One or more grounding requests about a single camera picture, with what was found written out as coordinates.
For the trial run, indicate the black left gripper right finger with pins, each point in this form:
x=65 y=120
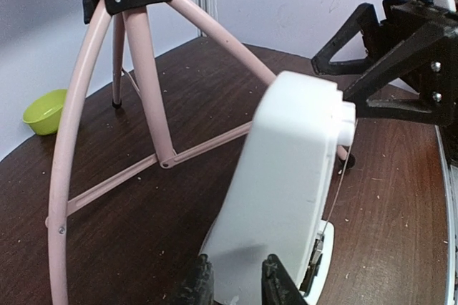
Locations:
x=277 y=287

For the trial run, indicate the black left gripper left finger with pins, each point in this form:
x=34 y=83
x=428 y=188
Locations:
x=198 y=286

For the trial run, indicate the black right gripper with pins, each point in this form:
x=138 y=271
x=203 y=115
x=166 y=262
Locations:
x=426 y=40

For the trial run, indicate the white metronome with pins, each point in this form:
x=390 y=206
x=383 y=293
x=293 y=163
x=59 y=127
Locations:
x=277 y=195

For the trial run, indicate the pink music stand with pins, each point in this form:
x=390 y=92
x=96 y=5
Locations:
x=131 y=25

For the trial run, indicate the yellow-green bowl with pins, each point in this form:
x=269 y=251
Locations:
x=44 y=114

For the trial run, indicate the aluminium front rail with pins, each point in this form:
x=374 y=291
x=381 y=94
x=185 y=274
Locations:
x=449 y=172

